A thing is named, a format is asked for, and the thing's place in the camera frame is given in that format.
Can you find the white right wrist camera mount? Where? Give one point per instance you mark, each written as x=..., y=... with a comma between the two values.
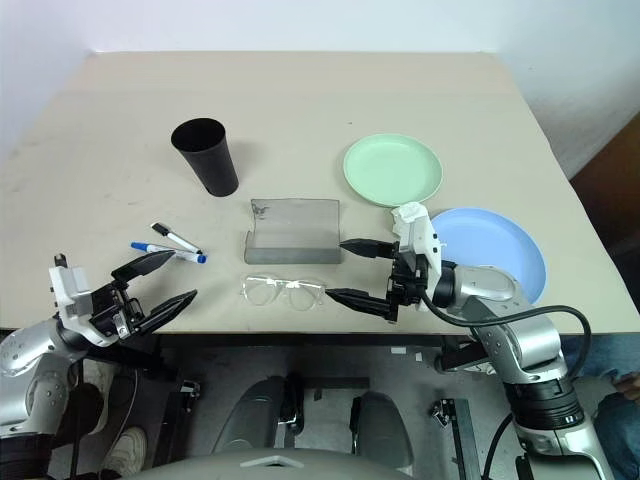
x=425, y=240

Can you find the black plastic cup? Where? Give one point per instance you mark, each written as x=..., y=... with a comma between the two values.
x=210, y=165

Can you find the blue round plate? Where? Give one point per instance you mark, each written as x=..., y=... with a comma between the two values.
x=500, y=240

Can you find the white marker black cap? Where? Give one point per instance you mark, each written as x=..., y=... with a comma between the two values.
x=177, y=239

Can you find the dark grey rounded shape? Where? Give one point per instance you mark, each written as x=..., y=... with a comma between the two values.
x=255, y=415
x=382, y=430

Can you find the white shoe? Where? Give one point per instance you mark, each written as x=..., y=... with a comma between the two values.
x=125, y=450

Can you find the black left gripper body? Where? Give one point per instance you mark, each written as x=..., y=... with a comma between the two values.
x=112, y=306

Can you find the white marker blue cap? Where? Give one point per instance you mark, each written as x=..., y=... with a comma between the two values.
x=192, y=257

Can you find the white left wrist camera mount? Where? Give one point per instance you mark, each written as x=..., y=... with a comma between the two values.
x=65, y=287

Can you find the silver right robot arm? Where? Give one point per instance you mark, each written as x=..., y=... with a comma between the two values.
x=525, y=340

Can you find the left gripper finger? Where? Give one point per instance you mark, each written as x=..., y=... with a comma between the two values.
x=167, y=310
x=145, y=263

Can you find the grey glasses case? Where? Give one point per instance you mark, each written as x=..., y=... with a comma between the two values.
x=295, y=225

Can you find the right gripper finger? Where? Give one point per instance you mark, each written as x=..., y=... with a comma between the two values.
x=367, y=248
x=360, y=301

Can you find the grey robot torso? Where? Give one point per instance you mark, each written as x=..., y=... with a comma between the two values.
x=270, y=470

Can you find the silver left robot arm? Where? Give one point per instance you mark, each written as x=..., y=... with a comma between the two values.
x=30, y=350

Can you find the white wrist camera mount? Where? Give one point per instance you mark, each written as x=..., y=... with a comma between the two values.
x=425, y=240
x=65, y=287

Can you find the green round plate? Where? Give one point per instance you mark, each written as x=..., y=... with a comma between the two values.
x=390, y=167

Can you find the person blue jeans leg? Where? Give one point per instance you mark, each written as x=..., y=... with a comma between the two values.
x=620, y=435

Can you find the clear frame glasses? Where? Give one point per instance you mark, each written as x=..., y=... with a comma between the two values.
x=257, y=295

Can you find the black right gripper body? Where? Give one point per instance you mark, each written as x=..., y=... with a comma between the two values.
x=406, y=285

